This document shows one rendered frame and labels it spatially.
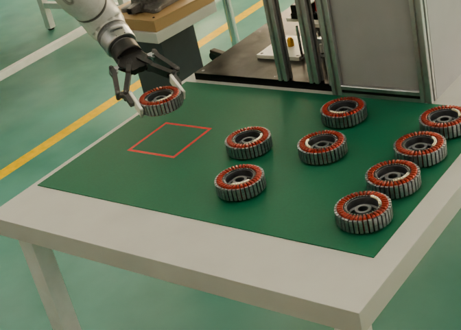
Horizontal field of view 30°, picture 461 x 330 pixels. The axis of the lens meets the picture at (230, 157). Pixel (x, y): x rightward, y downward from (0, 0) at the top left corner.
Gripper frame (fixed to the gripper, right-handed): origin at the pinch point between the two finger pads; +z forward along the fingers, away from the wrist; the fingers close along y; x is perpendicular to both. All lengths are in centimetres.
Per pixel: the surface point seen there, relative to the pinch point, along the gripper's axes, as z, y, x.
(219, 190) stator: 37.8, -5.6, -12.2
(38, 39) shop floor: -284, 56, 266
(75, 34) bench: -224, 61, 210
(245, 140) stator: 23.4, 10.5, -2.9
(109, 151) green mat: -0.6, -14.7, 13.3
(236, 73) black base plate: -11.3, 30.7, 17.7
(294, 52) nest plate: -7, 48, 14
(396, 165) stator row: 56, 25, -23
